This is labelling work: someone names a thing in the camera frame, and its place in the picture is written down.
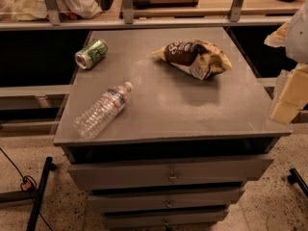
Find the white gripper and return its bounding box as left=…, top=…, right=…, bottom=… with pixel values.
left=264, top=2, right=308, bottom=124

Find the brown chip bag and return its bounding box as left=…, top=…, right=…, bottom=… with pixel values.
left=154, top=39, right=232, bottom=80

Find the clear plastic water bottle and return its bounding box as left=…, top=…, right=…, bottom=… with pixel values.
left=74, top=82, right=133, bottom=140

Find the black stand leg right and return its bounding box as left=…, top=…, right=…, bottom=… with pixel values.
left=287, top=168, right=308, bottom=197

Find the black stand leg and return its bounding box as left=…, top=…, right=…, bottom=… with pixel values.
left=287, top=168, right=308, bottom=197
left=26, top=157, right=57, bottom=231

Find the grey drawer cabinet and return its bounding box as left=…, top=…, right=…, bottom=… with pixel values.
left=54, top=28, right=291, bottom=218

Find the green soda can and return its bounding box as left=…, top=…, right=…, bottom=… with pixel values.
left=75, top=38, right=108, bottom=70

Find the top grey drawer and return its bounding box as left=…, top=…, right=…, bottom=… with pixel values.
left=68, top=155, right=273, bottom=191

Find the grey drawer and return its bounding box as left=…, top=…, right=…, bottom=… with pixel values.
left=103, top=208, right=228, bottom=229
left=89, top=187, right=244, bottom=213
left=68, top=155, right=273, bottom=191

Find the middle grey drawer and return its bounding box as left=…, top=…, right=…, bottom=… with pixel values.
left=89, top=187, right=244, bottom=213

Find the white cloth on shelf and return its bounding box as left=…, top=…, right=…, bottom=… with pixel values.
left=0, top=0, right=102, bottom=21

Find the bottom grey drawer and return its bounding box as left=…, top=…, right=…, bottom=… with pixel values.
left=103, top=208, right=228, bottom=229

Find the black stand leg left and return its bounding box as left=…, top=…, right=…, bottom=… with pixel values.
left=26, top=157, right=57, bottom=231

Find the metal shelf rail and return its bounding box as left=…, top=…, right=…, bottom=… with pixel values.
left=0, top=0, right=298, bottom=31

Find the black cable with orange clip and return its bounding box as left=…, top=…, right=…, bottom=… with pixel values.
left=0, top=147, right=56, bottom=231

